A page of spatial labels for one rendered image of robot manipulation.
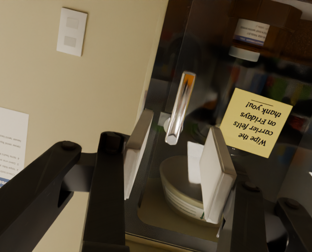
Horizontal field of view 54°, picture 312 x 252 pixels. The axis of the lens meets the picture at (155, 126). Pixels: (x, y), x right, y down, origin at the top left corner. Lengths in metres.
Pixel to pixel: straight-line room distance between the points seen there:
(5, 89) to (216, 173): 0.88
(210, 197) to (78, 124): 0.79
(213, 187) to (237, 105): 0.25
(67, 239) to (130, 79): 0.60
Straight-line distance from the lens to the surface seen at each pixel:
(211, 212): 0.16
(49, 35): 0.91
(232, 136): 0.42
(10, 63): 0.97
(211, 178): 0.17
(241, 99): 0.40
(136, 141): 0.15
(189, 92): 0.34
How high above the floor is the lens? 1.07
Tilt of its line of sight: 19 degrees up
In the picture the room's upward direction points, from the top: 166 degrees counter-clockwise
